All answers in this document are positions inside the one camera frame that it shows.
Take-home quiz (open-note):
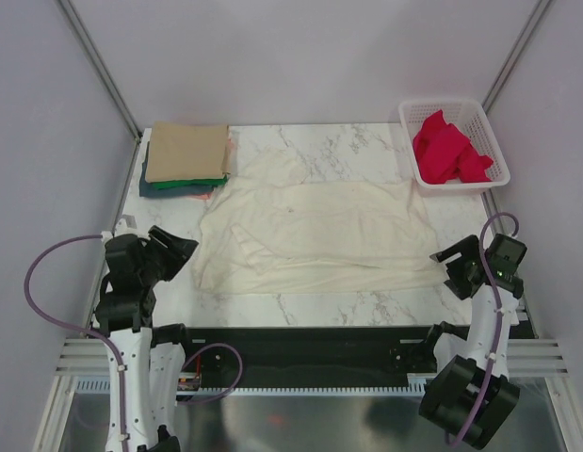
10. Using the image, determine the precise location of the white plastic laundry basket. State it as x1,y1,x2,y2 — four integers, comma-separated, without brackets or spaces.
398,96,510,197

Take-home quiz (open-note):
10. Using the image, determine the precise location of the left aluminium frame post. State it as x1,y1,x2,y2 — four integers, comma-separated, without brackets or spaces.
55,0,142,142

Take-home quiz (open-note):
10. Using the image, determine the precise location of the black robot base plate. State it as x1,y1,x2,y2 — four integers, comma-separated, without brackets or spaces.
183,327,437,389

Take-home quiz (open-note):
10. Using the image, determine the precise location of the cream white t shirt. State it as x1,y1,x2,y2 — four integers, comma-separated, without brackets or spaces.
191,149,445,295

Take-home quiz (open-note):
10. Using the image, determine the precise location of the white slotted cable duct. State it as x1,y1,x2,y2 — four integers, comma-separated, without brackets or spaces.
74,376,427,396

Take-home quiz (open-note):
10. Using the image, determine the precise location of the folded tan t shirt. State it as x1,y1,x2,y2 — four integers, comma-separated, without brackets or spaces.
145,121,230,184

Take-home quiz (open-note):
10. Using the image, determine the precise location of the red t shirt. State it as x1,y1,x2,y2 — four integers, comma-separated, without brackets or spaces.
413,110,494,185

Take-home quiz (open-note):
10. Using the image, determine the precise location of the folded salmon pink t shirt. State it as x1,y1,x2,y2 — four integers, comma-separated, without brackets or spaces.
191,137,237,201

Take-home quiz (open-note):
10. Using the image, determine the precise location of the aluminium frame post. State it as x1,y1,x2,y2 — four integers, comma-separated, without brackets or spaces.
55,0,142,142
482,0,556,113

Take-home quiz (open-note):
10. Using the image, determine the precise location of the folded blue grey t shirt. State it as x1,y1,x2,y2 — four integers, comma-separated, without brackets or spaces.
138,151,214,199

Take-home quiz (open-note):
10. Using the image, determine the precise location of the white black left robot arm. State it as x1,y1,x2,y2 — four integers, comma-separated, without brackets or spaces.
94,226,198,451

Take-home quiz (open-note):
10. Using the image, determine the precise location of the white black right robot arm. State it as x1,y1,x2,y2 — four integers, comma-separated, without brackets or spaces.
419,234,526,450

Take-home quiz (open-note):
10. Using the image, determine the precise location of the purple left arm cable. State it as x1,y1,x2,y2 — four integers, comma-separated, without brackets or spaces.
24,234,132,444

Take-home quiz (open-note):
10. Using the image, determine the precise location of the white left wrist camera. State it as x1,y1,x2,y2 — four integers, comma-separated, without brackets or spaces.
101,214,138,243

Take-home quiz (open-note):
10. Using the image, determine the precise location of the right aluminium frame post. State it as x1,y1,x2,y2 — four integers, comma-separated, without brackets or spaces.
482,0,556,113

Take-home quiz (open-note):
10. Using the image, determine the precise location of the folded green t shirt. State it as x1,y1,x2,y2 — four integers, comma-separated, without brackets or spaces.
150,175,228,189

